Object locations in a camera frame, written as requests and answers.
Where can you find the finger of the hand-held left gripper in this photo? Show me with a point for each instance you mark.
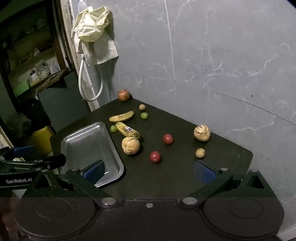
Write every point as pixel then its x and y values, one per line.
pixel 54 161
pixel 24 151

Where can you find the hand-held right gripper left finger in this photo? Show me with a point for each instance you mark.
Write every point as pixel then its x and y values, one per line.
pixel 94 173

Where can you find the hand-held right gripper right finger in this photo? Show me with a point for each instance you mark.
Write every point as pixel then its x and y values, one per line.
pixel 204 173

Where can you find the tan longan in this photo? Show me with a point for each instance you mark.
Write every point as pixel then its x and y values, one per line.
pixel 142 107
pixel 200 153

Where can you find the metal tray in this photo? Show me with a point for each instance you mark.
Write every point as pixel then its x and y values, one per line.
pixel 92 143

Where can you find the striped pepino melon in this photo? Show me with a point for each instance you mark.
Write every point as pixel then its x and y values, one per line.
pixel 130 145
pixel 202 132

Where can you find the green lime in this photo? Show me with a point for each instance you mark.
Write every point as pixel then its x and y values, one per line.
pixel 144 115
pixel 113 128

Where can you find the red tomato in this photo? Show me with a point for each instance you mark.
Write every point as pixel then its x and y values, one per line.
pixel 168 139
pixel 155 157

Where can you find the yellow banana with sticker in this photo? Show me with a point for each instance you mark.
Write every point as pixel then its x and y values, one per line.
pixel 126 131

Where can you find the spotted yellow banana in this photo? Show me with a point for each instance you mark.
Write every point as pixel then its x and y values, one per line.
pixel 122 117

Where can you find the yellow plastic container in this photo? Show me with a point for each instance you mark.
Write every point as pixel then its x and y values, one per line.
pixel 41 139

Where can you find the black bag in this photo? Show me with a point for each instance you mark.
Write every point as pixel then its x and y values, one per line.
pixel 34 111

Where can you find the grey metal cabinet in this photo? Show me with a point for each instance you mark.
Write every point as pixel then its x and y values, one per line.
pixel 64 104

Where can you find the green box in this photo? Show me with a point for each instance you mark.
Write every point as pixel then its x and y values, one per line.
pixel 22 88

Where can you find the wooden shelf board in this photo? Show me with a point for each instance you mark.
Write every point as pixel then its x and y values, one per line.
pixel 49 80

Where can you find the white jar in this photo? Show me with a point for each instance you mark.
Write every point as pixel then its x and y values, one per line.
pixel 33 75

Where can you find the red apple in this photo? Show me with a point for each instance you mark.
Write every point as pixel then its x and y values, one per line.
pixel 124 95

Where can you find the clear plastic bag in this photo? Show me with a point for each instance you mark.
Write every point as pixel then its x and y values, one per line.
pixel 43 69

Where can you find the small white box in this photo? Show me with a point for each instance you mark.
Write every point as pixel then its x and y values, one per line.
pixel 54 67

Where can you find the white towel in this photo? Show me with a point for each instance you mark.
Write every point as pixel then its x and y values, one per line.
pixel 103 49

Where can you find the pale yellow crumpled cloth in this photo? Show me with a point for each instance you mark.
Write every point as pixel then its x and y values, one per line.
pixel 91 23

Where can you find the brown wooden frame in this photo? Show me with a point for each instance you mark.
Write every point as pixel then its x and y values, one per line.
pixel 64 34

